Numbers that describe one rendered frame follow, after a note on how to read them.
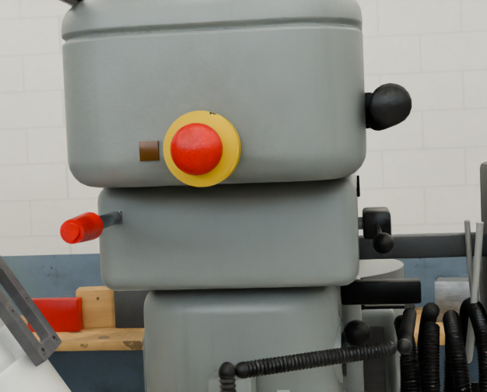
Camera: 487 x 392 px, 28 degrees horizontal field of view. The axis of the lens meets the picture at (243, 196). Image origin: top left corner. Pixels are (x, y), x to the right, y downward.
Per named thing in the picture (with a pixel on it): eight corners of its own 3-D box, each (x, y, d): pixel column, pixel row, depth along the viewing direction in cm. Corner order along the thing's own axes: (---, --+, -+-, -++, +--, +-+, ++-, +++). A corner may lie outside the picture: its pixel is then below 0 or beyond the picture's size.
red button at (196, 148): (221, 174, 73) (218, 121, 73) (169, 176, 74) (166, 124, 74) (227, 173, 77) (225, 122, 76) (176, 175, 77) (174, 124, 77)
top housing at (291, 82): (369, 180, 77) (362, -25, 76) (48, 191, 80) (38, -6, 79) (365, 165, 124) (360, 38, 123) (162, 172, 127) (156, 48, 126)
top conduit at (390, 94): (412, 124, 79) (411, 81, 79) (360, 127, 80) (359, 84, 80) (392, 130, 124) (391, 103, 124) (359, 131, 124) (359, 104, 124)
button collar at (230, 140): (239, 185, 76) (236, 108, 76) (164, 188, 77) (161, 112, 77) (243, 184, 78) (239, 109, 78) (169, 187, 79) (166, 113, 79)
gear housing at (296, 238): (363, 288, 87) (359, 176, 86) (96, 294, 90) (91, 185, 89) (361, 246, 120) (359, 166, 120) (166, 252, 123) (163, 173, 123)
